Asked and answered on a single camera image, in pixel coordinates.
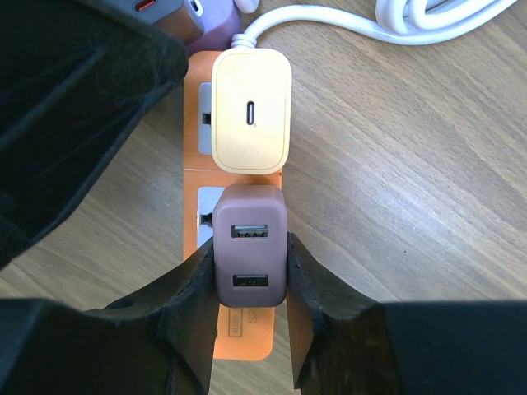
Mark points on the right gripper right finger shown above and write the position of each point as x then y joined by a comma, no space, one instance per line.
343,342

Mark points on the purple power strip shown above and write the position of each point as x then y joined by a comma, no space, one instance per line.
220,20

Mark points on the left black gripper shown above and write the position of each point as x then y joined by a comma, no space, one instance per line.
76,78

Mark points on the grey charger plug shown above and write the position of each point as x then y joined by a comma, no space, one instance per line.
175,17

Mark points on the white cord orange strip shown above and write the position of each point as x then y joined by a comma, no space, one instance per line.
401,22

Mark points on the yellow charger plug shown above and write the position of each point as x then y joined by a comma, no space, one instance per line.
251,110

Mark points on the pink charger plug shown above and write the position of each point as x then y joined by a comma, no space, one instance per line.
250,246

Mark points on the orange power strip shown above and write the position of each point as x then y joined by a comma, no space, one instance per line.
242,334

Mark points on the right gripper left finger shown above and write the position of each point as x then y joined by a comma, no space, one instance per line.
157,340

